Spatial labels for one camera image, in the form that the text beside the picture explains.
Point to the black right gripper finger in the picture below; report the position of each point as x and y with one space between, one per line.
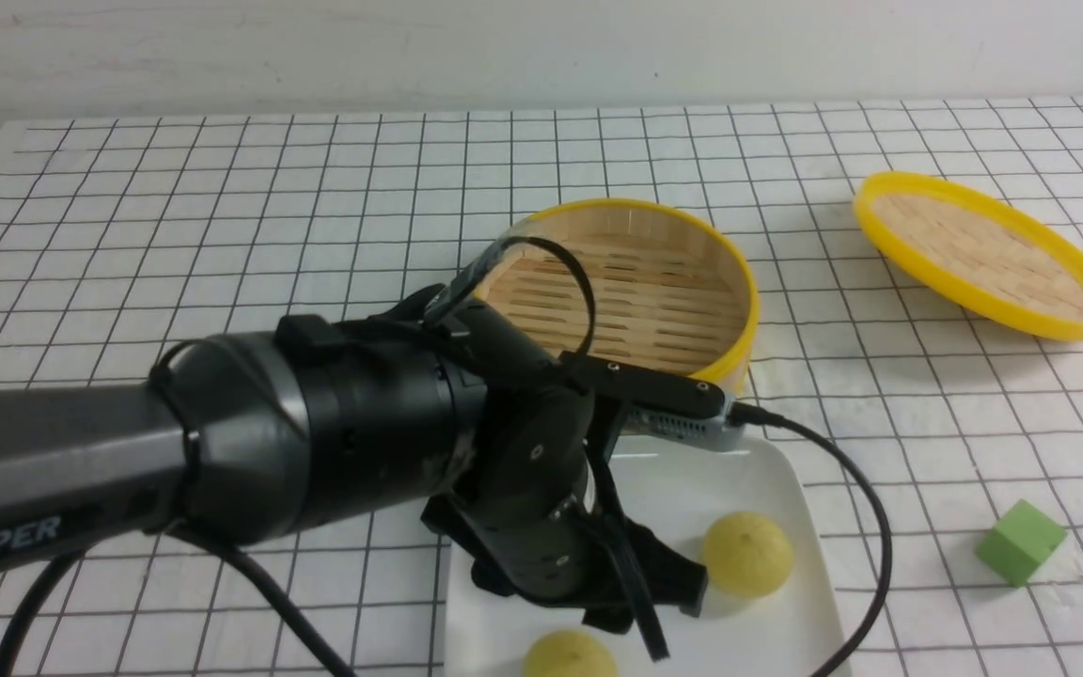
672 580

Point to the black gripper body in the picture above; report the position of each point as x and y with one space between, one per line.
531 504

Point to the yellow steamed bun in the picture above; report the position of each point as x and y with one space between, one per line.
747 555
569 653

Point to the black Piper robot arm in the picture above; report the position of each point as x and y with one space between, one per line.
251 437

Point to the white square plate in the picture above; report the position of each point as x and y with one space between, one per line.
769 609

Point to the bamboo steamer basket yellow rim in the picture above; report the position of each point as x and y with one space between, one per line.
672 294

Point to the green foam cube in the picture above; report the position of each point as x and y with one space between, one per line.
1019 543

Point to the bamboo steamer lid yellow rim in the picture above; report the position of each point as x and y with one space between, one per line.
976 251

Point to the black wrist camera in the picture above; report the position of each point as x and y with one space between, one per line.
635 400

